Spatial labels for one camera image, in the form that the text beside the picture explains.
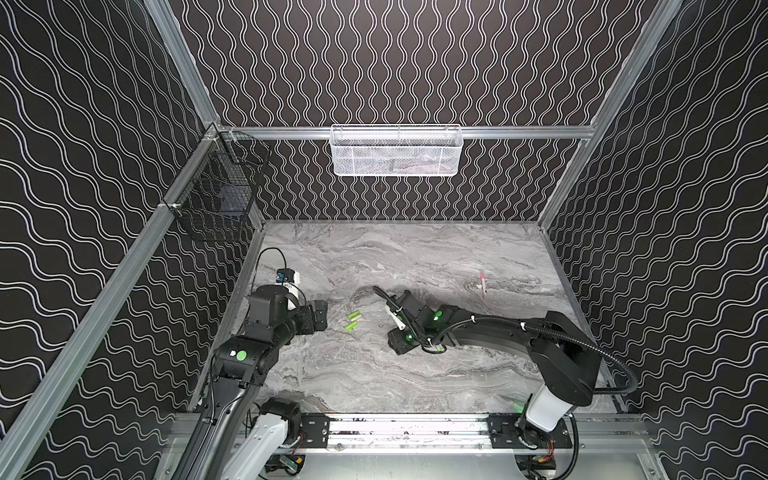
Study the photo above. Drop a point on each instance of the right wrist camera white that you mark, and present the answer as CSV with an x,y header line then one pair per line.
x,y
396,314

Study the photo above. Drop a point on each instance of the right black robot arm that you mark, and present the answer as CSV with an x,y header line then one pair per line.
x,y
565,358

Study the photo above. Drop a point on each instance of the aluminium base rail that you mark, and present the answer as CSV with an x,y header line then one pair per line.
x,y
468,433

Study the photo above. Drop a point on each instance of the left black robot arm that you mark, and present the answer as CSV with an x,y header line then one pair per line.
x,y
239,369

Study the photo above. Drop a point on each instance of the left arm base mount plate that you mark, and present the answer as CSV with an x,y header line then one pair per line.
x,y
308,431

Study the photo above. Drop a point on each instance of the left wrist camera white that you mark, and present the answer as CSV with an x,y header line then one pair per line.
x,y
288,278

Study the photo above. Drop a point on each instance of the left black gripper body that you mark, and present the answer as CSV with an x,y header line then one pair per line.
x,y
317,315

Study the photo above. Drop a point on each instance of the black wire wall basket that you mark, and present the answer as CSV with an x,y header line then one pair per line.
x,y
218,203

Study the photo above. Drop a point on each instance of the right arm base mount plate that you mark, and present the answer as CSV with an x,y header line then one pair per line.
x,y
513,431

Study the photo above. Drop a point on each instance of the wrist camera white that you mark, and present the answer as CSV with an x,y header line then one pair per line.
x,y
396,314
288,278

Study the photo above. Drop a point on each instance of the white mesh wall basket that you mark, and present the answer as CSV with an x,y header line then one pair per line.
x,y
389,150

